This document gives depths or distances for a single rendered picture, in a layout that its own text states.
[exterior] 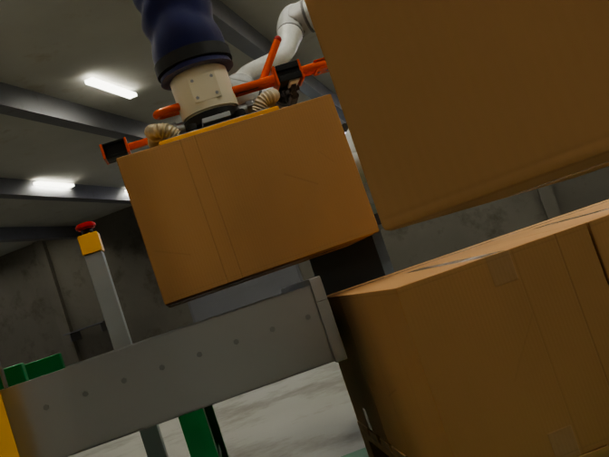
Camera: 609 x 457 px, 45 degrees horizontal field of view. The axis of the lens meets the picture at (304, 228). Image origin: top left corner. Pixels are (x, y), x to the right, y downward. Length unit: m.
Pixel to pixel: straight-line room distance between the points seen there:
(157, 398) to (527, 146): 1.46
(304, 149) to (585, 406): 0.97
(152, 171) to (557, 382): 1.11
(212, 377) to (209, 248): 0.35
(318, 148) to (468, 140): 1.60
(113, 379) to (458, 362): 0.81
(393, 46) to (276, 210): 1.54
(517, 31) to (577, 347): 1.12
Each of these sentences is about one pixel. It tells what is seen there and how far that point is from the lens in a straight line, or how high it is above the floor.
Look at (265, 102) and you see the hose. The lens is 2.08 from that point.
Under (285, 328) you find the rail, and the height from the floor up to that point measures 0.52.
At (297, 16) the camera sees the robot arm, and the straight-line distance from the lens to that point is 2.94.
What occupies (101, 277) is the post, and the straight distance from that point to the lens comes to 2.61.
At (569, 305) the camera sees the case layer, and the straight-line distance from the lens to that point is 1.48.
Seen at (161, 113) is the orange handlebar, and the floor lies 1.19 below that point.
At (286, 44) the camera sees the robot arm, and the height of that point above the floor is 1.46.
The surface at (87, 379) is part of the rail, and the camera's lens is 1.79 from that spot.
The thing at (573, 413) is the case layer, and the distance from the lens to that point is 1.49.
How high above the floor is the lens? 0.61
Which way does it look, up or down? 4 degrees up
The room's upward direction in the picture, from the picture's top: 19 degrees counter-clockwise
